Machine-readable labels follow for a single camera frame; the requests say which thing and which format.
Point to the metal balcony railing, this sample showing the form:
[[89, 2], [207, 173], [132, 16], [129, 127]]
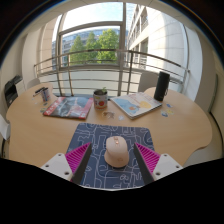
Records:
[[100, 52]]

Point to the pale pink computer mouse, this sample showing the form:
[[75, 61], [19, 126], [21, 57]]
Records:
[[116, 151]]

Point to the light blue cover magazine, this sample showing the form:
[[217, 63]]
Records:
[[136, 105]]

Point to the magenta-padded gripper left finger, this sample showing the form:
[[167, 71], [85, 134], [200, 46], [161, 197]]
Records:
[[75, 160]]

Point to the tin can plant pot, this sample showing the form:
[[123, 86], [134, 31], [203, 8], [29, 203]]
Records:
[[100, 100]]

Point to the white chair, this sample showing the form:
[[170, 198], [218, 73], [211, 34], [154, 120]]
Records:
[[147, 81], [32, 83], [4, 126]]

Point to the black paper tray stack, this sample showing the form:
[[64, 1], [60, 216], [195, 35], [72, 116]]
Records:
[[12, 90]]

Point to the green trees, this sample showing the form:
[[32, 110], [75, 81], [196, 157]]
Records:
[[106, 43]]

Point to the blue round sticker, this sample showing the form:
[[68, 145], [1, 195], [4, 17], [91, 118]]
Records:
[[164, 114], [169, 105]]

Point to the small can with pens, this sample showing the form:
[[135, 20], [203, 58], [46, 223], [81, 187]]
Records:
[[45, 95]]

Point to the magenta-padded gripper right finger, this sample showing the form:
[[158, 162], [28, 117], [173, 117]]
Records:
[[150, 160]]

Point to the dark blue patterned mouse pad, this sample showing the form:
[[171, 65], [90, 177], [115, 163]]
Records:
[[96, 136]]

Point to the yellow round sticker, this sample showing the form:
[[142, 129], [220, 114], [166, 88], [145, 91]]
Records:
[[170, 112]]

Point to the red cover magazine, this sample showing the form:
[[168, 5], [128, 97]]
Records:
[[68, 107]]

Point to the black cylinder speaker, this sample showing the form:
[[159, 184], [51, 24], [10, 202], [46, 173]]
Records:
[[161, 86]]

